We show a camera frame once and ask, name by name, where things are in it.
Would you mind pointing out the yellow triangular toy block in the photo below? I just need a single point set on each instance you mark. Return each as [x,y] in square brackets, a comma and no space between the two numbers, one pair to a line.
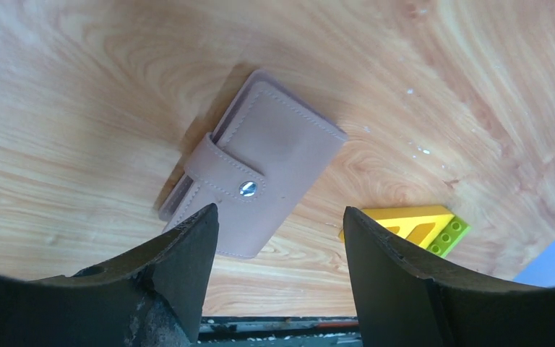
[419,225]

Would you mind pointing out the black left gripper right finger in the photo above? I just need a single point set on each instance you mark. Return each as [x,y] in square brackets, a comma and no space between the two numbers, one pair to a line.
[407,296]

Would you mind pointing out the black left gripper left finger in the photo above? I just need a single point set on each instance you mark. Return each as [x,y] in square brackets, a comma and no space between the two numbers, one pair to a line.
[151,295]

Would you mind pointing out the pink leather card holder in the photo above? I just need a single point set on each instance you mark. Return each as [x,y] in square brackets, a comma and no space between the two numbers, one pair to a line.
[256,165]

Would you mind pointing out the green toy brick strip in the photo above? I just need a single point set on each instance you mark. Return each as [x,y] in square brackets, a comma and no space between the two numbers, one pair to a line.
[449,237]

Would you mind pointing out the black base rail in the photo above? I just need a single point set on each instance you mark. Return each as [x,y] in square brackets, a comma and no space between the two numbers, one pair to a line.
[279,331]

